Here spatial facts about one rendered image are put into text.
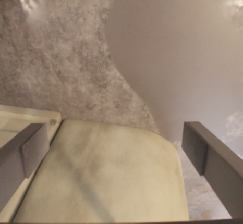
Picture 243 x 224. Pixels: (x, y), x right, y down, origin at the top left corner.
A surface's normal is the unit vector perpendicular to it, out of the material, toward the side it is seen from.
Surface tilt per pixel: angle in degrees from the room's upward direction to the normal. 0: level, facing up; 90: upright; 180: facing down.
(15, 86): 0
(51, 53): 0
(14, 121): 90
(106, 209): 90
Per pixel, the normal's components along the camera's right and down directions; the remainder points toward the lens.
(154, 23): -0.11, 0.63
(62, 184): 0.07, -0.77
